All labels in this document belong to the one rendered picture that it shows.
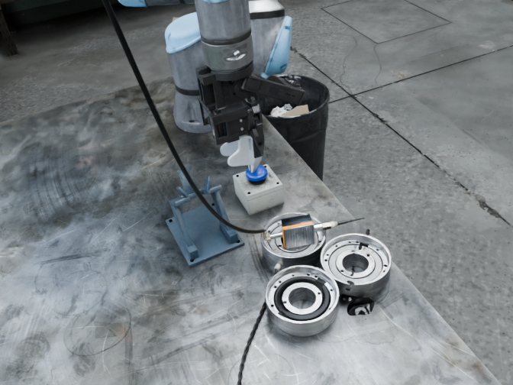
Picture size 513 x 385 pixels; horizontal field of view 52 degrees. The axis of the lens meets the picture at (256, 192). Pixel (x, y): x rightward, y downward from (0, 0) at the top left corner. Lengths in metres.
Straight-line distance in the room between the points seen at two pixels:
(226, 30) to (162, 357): 0.46
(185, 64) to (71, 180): 0.34
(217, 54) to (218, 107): 0.09
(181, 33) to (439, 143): 1.68
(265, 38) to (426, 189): 1.34
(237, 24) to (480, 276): 1.43
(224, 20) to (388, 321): 0.48
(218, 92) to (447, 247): 1.39
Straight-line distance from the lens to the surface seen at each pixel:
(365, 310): 0.79
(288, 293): 0.77
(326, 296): 0.77
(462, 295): 1.89
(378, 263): 0.81
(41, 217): 1.07
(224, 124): 0.82
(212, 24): 0.75
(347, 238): 0.84
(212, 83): 0.82
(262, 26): 1.08
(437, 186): 2.29
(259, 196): 0.92
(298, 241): 0.83
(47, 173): 1.19
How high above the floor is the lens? 1.43
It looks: 39 degrees down
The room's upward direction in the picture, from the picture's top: 7 degrees counter-clockwise
